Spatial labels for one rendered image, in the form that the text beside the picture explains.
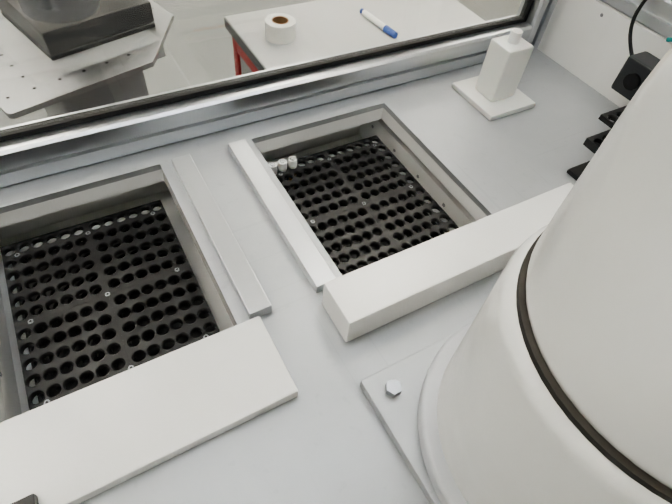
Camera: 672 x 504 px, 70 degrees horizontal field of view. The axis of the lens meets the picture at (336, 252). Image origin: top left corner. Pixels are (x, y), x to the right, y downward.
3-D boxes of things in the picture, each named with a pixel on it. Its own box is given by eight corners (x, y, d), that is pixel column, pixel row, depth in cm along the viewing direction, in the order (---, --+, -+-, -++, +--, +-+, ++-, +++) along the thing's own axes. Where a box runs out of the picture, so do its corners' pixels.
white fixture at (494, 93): (450, 87, 72) (470, 20, 64) (494, 75, 75) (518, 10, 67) (489, 121, 67) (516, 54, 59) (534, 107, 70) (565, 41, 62)
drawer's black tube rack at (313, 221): (266, 202, 69) (264, 168, 64) (370, 168, 76) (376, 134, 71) (342, 323, 58) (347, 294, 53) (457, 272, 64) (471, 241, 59)
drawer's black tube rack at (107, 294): (24, 280, 58) (-1, 247, 53) (170, 233, 64) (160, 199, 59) (59, 450, 47) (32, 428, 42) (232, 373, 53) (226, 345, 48)
